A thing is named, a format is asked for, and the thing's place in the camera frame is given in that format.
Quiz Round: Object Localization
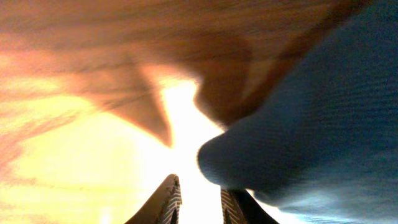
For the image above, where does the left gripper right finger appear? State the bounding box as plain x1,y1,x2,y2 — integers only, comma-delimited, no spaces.
221,189,279,224

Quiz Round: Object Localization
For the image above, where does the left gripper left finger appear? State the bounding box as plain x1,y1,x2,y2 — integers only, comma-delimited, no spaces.
126,174,182,224

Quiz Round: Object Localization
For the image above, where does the blue polo shirt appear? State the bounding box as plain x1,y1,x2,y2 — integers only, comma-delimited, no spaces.
197,0,397,223

